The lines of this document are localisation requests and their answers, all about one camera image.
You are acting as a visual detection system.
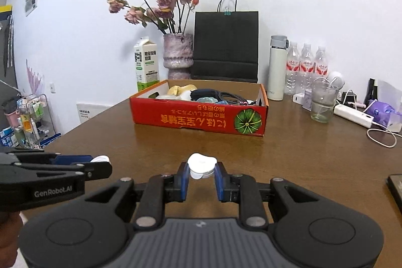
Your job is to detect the white round lid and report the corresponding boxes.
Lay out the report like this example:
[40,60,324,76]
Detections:
[187,153,217,180]

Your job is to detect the yellow white plush toy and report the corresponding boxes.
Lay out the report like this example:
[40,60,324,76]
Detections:
[167,84,197,101]

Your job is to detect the black cylindrical object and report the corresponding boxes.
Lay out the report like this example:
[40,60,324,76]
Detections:
[190,88,219,101]

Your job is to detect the person's left hand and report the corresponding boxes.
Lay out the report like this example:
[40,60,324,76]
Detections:
[1,211,23,267]

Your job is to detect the red orange cardboard box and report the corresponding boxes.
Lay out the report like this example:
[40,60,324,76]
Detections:
[129,80,269,136]

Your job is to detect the white flat box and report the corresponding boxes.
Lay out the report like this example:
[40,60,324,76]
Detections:
[76,103,110,123]

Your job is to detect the white charger adapter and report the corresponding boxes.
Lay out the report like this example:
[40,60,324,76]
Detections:
[292,92,305,105]

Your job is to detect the plastic water bottle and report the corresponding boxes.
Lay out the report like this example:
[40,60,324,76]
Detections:
[300,43,315,91]
[315,46,328,78]
[284,41,300,95]

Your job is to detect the clear drinking glass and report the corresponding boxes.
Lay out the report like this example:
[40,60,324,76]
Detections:
[310,78,339,123]

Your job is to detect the pink ceramic vase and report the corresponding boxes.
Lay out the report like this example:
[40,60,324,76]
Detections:
[163,33,193,80]

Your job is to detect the white green milk carton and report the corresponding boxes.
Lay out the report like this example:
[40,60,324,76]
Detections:
[134,37,160,91]

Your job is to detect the white power strip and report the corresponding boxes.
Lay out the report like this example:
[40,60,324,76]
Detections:
[334,104,373,129]

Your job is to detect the white round lamp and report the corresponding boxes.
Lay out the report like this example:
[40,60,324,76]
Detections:
[327,71,345,90]

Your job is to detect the black paper bag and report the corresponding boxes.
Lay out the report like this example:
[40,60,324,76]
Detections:
[191,0,259,83]

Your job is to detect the white thermos bottle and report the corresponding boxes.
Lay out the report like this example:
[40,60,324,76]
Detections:
[267,35,289,101]

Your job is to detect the purple package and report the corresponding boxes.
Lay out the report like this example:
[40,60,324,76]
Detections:
[365,99,401,127]

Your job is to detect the black cosmetic bottles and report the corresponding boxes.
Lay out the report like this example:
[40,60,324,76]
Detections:
[365,78,377,106]

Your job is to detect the wire storage rack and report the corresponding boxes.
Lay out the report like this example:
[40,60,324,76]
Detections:
[1,94,61,150]

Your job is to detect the white cable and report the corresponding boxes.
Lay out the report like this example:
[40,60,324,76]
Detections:
[366,126,402,149]

